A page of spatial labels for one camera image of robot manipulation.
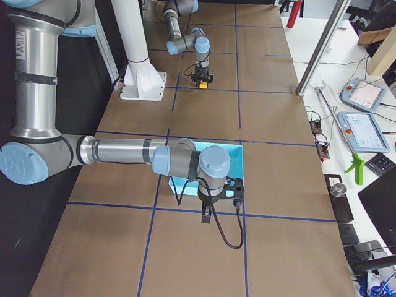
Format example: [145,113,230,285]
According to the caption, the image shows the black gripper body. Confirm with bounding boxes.
[191,64,214,84]
[198,193,217,217]

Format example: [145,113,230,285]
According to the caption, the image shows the yellow beetle toy car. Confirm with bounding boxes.
[199,82,208,90]

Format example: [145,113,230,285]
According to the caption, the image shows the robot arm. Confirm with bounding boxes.
[1,37,237,233]
[162,1,213,89]

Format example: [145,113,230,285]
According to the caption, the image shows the teal plastic bin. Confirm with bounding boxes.
[168,141,244,196]

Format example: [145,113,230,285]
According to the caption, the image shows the red cylinder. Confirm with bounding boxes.
[286,0,303,28]

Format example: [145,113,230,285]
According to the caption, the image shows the black connector block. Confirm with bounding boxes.
[309,120,322,136]
[315,139,330,161]

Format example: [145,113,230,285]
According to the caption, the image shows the green reacher grabber tool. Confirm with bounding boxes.
[316,87,365,186]

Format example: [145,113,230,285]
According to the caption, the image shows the far teach pendant tablet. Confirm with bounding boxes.
[340,78,385,113]

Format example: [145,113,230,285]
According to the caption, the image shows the teach pendant tablet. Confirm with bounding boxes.
[337,111,390,153]
[340,78,385,113]

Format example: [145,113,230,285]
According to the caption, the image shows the near teach pendant tablet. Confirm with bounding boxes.
[337,111,390,153]

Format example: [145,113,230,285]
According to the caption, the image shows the black keyboard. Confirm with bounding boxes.
[365,153,395,176]

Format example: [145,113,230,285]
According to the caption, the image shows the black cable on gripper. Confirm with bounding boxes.
[175,176,245,249]

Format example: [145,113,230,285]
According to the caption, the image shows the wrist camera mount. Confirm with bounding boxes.
[218,176,244,200]

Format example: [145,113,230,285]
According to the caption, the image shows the aluminium frame post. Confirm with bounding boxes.
[296,0,351,96]

